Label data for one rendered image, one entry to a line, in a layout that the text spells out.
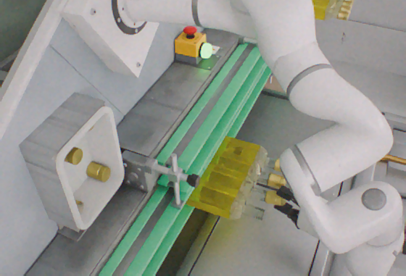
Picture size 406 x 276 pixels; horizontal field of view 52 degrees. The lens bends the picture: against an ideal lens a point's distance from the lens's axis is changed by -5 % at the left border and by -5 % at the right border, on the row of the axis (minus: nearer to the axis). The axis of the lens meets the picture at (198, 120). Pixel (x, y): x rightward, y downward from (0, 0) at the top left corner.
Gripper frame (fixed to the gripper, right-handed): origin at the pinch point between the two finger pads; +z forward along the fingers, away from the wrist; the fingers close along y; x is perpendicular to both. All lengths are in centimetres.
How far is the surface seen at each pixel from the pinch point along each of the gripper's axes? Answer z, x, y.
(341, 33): 182, -550, -271
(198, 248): 13.1, 18.0, -12.4
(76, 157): 28, 35, 26
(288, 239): -3.9, 0.9, -13.2
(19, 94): 34, 39, 42
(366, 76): 121, -536, -322
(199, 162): 21.2, 6.9, 5.6
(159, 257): 14.9, 29.9, -3.5
